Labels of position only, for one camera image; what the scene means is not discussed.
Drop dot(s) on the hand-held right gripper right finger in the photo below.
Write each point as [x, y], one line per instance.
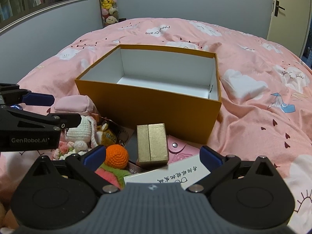
[207, 154]

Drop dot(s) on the pink snap wallet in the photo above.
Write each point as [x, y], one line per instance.
[180, 151]

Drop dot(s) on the orange cardboard box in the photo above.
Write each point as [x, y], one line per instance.
[146, 107]

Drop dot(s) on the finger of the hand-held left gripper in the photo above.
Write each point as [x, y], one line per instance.
[70, 120]
[36, 99]

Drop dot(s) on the pink fabric pouch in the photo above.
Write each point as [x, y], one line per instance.
[73, 103]

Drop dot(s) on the orange crochet ball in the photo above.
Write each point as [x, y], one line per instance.
[117, 156]

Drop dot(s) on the pink plush peach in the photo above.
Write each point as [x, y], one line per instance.
[107, 175]

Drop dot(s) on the white printed card box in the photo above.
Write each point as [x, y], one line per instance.
[170, 173]

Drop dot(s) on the white crochet bunny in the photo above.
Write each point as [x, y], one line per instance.
[75, 131]

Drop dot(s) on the cream door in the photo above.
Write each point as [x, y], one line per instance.
[285, 26]

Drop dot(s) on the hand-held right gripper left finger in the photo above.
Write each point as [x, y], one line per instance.
[95, 154]

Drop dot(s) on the hanging plush toy column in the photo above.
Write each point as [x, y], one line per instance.
[108, 3]

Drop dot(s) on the pink cloud-print blanket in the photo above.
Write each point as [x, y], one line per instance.
[243, 114]

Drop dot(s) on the gold gift box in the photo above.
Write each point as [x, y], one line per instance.
[151, 143]

